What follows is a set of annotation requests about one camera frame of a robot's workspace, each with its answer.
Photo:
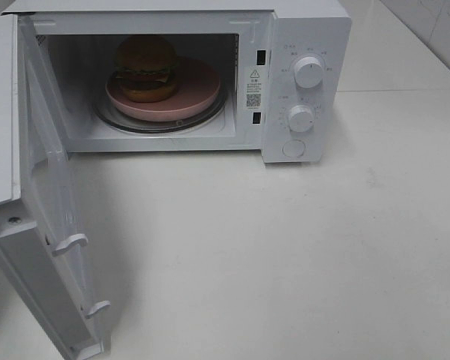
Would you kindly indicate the burger with lettuce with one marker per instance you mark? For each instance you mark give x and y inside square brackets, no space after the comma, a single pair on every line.
[145,68]

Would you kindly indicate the white timer knob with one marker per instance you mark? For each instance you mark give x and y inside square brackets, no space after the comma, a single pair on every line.
[301,118]

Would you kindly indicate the pink round plate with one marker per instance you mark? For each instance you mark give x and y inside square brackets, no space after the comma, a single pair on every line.
[190,88]

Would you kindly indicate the white microwave door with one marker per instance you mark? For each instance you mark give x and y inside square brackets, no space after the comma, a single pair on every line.
[43,247]

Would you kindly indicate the upper white power knob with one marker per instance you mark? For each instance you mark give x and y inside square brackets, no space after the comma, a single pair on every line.
[308,71]

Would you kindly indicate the white microwave oven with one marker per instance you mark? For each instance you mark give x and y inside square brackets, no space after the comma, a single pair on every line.
[251,44]

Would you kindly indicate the glass microwave turntable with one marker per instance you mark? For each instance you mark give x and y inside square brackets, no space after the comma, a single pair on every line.
[105,111]

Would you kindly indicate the round white door button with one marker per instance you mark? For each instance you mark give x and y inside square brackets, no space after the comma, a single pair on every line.
[294,148]

